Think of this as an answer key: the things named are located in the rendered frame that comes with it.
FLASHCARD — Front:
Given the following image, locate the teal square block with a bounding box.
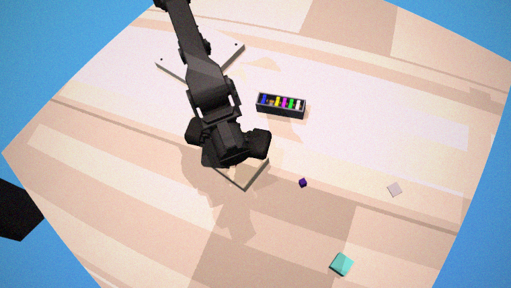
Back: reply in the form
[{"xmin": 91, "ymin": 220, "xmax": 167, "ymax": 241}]
[{"xmin": 328, "ymin": 252, "xmax": 354, "ymax": 277}]

